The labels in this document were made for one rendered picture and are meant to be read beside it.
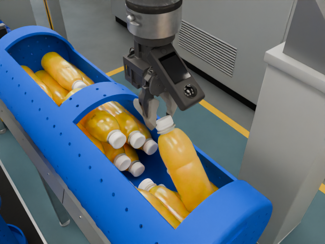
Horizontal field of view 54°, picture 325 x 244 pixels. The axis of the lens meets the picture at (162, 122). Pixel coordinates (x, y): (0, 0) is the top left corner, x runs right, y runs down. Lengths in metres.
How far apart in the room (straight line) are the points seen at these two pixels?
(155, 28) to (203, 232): 0.33
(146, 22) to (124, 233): 0.37
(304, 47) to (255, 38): 1.21
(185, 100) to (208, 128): 1.94
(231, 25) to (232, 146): 0.88
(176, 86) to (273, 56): 0.73
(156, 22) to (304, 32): 0.74
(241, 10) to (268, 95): 1.18
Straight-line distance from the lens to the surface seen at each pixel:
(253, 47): 2.40
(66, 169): 0.75
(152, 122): 0.63
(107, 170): 0.64
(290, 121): 1.30
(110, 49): 3.40
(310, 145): 1.31
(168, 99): 0.63
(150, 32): 0.51
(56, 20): 1.78
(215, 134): 2.42
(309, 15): 1.14
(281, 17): 2.21
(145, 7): 0.49
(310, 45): 1.17
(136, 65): 0.58
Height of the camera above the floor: 1.70
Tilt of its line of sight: 43 degrees down
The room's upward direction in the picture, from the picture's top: straight up
